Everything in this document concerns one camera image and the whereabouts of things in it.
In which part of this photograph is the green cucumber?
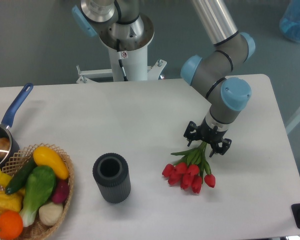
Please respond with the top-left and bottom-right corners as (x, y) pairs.
(5, 157), (37, 195)

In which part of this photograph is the dark grey ribbed vase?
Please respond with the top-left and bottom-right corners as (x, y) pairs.
(92, 152), (131, 204)

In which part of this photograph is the woven wicker basket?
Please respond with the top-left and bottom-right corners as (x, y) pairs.
(1, 143), (75, 240)

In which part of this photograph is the yellow squash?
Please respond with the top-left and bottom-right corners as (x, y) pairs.
(32, 146), (70, 180)

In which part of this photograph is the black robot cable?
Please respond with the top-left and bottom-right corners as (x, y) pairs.
(115, 39), (129, 82)

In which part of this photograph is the blue water jug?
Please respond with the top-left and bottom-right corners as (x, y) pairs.
(279, 0), (300, 43)

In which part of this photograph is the white garlic bulb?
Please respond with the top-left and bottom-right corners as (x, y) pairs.
(39, 202), (64, 226)

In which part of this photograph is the green bok choy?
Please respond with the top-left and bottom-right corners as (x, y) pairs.
(19, 165), (56, 228)

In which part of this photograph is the yellow banana pepper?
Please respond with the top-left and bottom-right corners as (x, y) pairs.
(0, 169), (13, 189)

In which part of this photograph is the white pedestal base frame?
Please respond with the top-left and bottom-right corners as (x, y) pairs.
(76, 59), (167, 84)

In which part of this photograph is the blue handled saucepan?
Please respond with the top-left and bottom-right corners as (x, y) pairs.
(0, 83), (34, 169)

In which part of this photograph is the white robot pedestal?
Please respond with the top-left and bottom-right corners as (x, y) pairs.
(99, 13), (154, 82)

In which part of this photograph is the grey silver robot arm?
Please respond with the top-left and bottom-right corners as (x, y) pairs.
(71, 0), (255, 155)

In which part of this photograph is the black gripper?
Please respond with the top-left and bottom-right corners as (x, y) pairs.
(183, 118), (232, 158)

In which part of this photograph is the orange fruit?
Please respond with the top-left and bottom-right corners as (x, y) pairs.
(0, 210), (23, 240)

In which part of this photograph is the red tulip bouquet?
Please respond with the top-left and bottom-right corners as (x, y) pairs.
(161, 142), (216, 194)

